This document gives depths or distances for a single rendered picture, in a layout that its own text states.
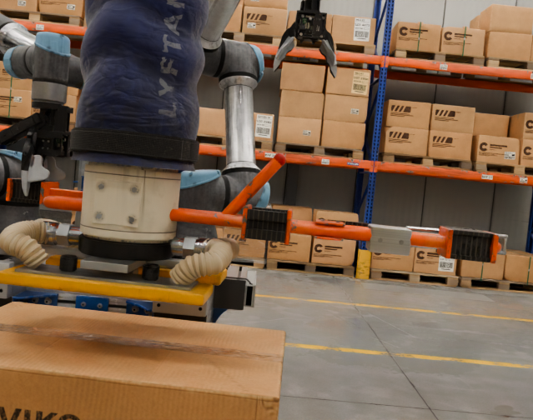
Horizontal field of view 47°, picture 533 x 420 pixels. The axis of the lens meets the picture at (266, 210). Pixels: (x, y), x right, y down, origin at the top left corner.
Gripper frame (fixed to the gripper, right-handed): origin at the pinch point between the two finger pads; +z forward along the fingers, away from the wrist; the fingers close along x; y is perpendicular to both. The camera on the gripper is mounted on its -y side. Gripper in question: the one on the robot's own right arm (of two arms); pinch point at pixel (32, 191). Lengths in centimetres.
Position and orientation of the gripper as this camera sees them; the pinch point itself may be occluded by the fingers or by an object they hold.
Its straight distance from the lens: 147.8
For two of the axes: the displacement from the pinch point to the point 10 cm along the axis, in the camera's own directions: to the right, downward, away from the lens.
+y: 9.9, 1.0, -0.5
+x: 0.6, -0.5, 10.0
